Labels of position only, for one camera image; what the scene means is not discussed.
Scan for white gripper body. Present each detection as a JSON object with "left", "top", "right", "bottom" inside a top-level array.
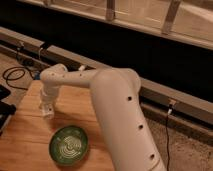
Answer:
[{"left": 40, "top": 90, "right": 58, "bottom": 105}]

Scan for small white bottle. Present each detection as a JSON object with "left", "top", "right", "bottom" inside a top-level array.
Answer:
[{"left": 41, "top": 104, "right": 54, "bottom": 119}]

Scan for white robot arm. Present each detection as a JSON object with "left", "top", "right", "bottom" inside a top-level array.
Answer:
[{"left": 40, "top": 64, "right": 166, "bottom": 171}]

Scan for green ceramic bowl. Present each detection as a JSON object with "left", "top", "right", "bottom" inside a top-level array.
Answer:
[{"left": 49, "top": 125, "right": 89, "bottom": 166}]

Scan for black device at left edge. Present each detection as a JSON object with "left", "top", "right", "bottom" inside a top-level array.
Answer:
[{"left": 0, "top": 84, "right": 16, "bottom": 135}]

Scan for black coiled cable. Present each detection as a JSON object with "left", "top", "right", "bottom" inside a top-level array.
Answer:
[{"left": 2, "top": 65, "right": 39, "bottom": 90}]

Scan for black cable on right floor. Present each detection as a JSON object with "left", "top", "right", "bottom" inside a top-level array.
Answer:
[{"left": 165, "top": 103, "right": 174, "bottom": 171}]

